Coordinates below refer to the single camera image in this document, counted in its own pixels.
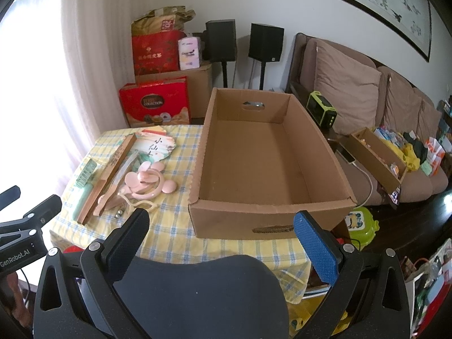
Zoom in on dark green cloth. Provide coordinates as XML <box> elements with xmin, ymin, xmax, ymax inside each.
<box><xmin>404</xmin><ymin>132</ymin><xmax>429</xmax><ymax>165</ymax></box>

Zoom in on white tissue pack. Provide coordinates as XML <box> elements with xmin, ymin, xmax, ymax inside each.
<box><xmin>177</xmin><ymin>36</ymin><xmax>203</xmax><ymax>70</ymax></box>

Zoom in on brown sofa cushion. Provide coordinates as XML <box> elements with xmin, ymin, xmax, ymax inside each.
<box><xmin>383</xmin><ymin>72</ymin><xmax>422</xmax><ymax>131</ymax></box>
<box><xmin>417</xmin><ymin>99</ymin><xmax>442</xmax><ymax>138</ymax></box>

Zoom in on large beige cushion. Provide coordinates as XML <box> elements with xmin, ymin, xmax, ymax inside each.
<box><xmin>314</xmin><ymin>39</ymin><xmax>382</xmax><ymax>135</ymax></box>

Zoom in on yellow checkered tablecloth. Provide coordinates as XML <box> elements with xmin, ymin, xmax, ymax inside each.
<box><xmin>49</xmin><ymin>123</ymin><xmax>311</xmax><ymax>306</ymax></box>

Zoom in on small long cardboard box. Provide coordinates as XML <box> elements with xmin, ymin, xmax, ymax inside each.
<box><xmin>350</xmin><ymin>128</ymin><xmax>408</xmax><ymax>196</ymax></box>

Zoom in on decorated paper hand fan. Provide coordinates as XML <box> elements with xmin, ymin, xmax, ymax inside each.
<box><xmin>133</xmin><ymin>127</ymin><xmax>177</xmax><ymax>165</ymax></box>

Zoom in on printed shopping bag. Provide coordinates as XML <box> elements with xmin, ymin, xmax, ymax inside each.
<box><xmin>404</xmin><ymin>238</ymin><xmax>452</xmax><ymax>339</ymax></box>

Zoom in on large cardboard box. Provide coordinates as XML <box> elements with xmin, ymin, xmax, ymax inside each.
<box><xmin>188</xmin><ymin>87</ymin><xmax>357</xmax><ymax>240</ymax></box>

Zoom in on white sheer curtain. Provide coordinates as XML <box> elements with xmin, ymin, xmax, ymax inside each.
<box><xmin>0</xmin><ymin>0</ymin><xmax>142</xmax><ymax>198</ymax></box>

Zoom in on smartphone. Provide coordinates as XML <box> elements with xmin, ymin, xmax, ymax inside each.
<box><xmin>335</xmin><ymin>143</ymin><xmax>357</xmax><ymax>165</ymax></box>

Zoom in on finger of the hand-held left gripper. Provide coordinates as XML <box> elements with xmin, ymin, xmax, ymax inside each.
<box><xmin>0</xmin><ymin>194</ymin><xmax>63</xmax><ymax>245</ymax></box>
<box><xmin>0</xmin><ymin>184</ymin><xmax>21</xmax><ymax>206</ymax></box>

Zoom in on green plastic child container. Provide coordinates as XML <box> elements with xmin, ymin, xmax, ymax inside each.
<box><xmin>344</xmin><ymin>207</ymin><xmax>380</xmax><ymax>248</ymax></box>

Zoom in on white charging cable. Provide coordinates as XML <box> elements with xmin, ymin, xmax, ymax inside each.
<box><xmin>353</xmin><ymin>162</ymin><xmax>375</xmax><ymax>207</ymax></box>

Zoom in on pile of colourful packets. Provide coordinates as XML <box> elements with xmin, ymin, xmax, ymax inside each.
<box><xmin>372</xmin><ymin>125</ymin><xmax>407</xmax><ymax>149</ymax></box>

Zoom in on orange and white paper bag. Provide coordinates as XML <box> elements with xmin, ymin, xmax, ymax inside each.
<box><xmin>425</xmin><ymin>138</ymin><xmax>446</xmax><ymax>175</ymax></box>

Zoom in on brown sofa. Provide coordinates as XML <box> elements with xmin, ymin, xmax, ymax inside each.
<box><xmin>285</xmin><ymin>32</ymin><xmax>452</xmax><ymax>207</ymax></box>

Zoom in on light wooden back scratcher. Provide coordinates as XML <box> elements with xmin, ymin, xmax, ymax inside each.
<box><xmin>94</xmin><ymin>150</ymin><xmax>142</xmax><ymax>216</ymax></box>

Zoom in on green portable power station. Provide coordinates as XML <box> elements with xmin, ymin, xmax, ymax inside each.
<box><xmin>306</xmin><ymin>91</ymin><xmax>338</xmax><ymax>128</ymax></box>

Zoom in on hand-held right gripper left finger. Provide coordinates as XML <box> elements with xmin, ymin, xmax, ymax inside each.
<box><xmin>32</xmin><ymin>208</ymin><xmax>151</xmax><ymax>339</ymax></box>

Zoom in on pink ceramic mug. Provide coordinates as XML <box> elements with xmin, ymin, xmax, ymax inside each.
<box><xmin>116</xmin><ymin>160</ymin><xmax>177</xmax><ymax>200</ymax></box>

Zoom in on wooden folding fan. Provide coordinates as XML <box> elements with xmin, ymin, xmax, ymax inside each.
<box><xmin>77</xmin><ymin>133</ymin><xmax>138</xmax><ymax>225</ymax></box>

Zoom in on red gift bag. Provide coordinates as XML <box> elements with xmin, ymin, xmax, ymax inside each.
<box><xmin>132</xmin><ymin>30</ymin><xmax>186</xmax><ymax>76</ymax></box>

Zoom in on yellow plastic bag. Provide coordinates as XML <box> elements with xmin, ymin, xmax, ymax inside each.
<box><xmin>397</xmin><ymin>143</ymin><xmax>421</xmax><ymax>172</ymax></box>

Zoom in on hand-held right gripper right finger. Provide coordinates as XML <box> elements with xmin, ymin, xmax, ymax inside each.
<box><xmin>293</xmin><ymin>210</ymin><xmax>414</xmax><ymax>339</ymax></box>

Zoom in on gold paper bag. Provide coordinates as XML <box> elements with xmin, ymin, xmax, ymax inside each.
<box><xmin>131</xmin><ymin>6</ymin><xmax>196</xmax><ymax>38</ymax></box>

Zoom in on red gift box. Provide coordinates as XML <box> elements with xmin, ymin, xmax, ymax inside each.
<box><xmin>119</xmin><ymin>77</ymin><xmax>191</xmax><ymax>128</ymax></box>

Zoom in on black speaker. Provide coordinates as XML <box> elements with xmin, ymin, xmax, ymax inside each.
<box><xmin>203</xmin><ymin>19</ymin><xmax>237</xmax><ymax>62</ymax></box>
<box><xmin>248</xmin><ymin>23</ymin><xmax>285</xmax><ymax>62</ymax></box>

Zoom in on brown cardboard carton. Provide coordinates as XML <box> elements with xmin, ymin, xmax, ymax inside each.
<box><xmin>135</xmin><ymin>60</ymin><xmax>213</xmax><ymax>126</ymax></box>

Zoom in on cream plastic loop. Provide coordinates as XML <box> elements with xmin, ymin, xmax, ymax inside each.
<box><xmin>115</xmin><ymin>198</ymin><xmax>158</xmax><ymax>220</ymax></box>

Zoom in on green comb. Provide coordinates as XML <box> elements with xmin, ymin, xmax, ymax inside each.
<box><xmin>71</xmin><ymin>158</ymin><xmax>97</xmax><ymax>221</ymax></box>

